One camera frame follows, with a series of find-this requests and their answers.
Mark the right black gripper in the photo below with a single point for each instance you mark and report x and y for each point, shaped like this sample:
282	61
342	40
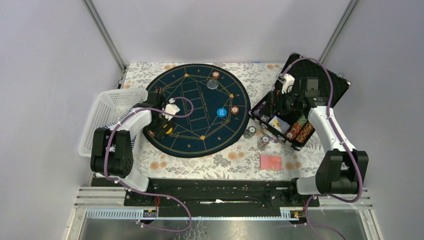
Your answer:
277	98

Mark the floral tablecloth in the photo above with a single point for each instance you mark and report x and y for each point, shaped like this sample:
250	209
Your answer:
240	161

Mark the red five chip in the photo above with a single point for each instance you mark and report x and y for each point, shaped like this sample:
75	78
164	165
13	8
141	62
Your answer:
215	74
234	110

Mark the red card deck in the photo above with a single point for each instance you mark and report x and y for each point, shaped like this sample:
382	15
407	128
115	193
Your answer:
270	162

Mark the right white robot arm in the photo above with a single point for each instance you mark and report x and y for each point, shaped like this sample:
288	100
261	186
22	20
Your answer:
340	171

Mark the blue dealer button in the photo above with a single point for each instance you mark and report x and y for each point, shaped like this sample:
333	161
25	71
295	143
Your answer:
221	112

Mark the white plastic basket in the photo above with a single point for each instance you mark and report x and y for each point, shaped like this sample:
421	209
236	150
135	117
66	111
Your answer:
109	107

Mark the clear plastic disc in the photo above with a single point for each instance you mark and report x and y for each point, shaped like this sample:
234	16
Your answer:
212	84

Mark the striped blue white cloth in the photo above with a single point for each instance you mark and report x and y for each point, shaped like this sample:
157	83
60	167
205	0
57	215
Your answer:
129	125

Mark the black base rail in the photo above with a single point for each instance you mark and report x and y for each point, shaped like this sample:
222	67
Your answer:
218	198

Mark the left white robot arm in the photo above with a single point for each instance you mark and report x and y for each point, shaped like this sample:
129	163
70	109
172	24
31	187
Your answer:
113	145

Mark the black chip carrying case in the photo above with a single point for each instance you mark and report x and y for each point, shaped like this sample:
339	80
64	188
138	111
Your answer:
332	87

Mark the red chip row in case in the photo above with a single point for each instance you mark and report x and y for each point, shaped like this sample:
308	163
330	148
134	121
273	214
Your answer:
299	132

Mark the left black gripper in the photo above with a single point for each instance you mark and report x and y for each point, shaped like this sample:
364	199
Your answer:
159	131

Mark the round dark blue poker mat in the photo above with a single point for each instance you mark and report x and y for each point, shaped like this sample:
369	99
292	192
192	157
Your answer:
202	132

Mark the blue ten chip stack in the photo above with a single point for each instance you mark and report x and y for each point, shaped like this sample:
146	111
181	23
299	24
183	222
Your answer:
263	142

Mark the green chip row in case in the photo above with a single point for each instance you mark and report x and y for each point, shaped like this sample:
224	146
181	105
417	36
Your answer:
302	120

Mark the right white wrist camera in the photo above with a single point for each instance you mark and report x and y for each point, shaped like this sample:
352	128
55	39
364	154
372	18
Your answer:
287	81

